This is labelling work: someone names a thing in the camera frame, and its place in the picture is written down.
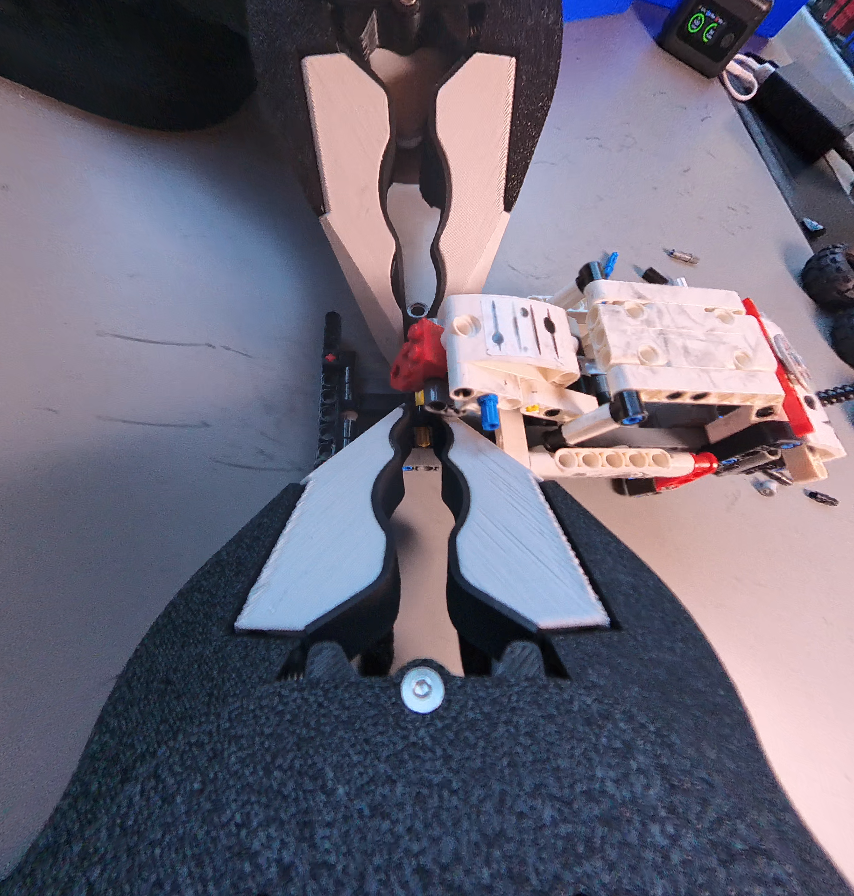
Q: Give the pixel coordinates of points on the small grey brick axle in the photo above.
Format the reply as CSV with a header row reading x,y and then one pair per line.
x,y
681,255

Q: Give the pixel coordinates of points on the toy brick vehicle model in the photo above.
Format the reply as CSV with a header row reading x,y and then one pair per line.
x,y
665,350

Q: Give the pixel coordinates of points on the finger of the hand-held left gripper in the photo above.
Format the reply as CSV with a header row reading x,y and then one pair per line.
x,y
483,140
346,140

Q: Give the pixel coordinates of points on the black flat plate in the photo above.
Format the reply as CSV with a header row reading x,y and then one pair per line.
x,y
812,175

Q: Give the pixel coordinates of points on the small black display device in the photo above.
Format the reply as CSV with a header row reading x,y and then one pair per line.
x,y
710,31

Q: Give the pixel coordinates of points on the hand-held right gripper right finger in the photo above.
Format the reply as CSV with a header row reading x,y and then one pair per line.
x,y
525,546

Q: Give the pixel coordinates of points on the small black brick axle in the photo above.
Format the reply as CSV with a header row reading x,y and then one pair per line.
x,y
821,496

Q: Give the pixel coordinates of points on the grey desk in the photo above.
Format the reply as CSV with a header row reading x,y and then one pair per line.
x,y
147,420

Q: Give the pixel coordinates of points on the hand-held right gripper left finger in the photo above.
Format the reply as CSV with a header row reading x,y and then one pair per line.
x,y
322,546

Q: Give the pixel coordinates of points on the black power adapter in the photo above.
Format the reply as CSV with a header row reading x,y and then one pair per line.
x,y
805,112

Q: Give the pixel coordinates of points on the small grey brick bush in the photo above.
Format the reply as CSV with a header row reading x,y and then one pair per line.
x,y
763,485

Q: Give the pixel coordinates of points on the blue plastic storage bin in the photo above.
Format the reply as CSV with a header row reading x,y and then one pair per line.
x,y
609,7

